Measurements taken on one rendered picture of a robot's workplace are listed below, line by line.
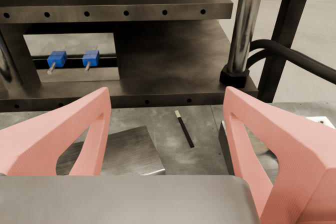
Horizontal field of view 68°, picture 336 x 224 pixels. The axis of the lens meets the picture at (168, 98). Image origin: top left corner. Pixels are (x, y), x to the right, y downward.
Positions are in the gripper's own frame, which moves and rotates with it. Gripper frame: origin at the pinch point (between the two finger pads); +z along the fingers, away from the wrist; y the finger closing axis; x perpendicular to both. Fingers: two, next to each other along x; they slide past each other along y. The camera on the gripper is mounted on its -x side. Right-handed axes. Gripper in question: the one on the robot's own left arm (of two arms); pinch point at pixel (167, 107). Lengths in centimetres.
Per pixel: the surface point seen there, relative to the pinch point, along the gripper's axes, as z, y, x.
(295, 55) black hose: 55, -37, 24
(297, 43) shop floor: 258, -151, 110
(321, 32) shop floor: 291, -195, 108
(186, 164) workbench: 27.4, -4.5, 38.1
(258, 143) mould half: 21.3, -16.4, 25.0
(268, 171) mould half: 15.7, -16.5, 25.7
